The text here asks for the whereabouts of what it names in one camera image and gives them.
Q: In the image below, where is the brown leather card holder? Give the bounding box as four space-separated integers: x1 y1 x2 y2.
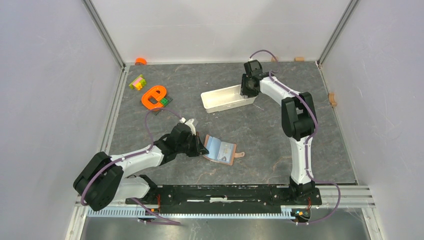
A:
203 134 245 166

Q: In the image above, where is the curved wooden piece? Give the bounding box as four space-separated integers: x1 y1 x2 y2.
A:
328 92 338 108

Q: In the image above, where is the white plastic tray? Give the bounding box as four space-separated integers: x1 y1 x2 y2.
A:
200 84 256 114

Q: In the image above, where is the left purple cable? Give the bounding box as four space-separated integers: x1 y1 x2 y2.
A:
80 106 186 226

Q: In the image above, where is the blue toothed cable rail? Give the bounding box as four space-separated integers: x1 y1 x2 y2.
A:
86 206 296 220

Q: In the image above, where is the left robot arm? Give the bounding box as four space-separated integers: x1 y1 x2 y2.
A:
73 122 209 211

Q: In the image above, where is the small wooden block right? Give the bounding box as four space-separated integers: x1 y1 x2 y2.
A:
294 56 305 62

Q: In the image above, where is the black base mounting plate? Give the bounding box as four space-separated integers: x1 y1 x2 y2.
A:
139 184 323 214

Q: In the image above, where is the orange round cap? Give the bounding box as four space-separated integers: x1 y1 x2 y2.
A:
134 57 147 66

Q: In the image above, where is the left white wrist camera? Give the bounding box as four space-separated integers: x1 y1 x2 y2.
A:
179 117 198 135

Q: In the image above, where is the green brick on dark plate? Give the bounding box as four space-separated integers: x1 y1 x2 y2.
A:
153 96 173 116

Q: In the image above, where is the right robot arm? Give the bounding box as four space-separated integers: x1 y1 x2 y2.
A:
240 59 318 204

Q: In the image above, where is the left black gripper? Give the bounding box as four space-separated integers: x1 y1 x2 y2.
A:
176 131 209 157

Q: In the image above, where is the colourful toy brick stack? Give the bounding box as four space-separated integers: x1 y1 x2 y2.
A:
128 74 147 91

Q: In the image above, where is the orange letter-shaped plastic piece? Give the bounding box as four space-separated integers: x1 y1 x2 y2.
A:
140 85 168 111

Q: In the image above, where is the white VIP card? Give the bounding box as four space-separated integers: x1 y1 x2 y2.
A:
216 141 236 164

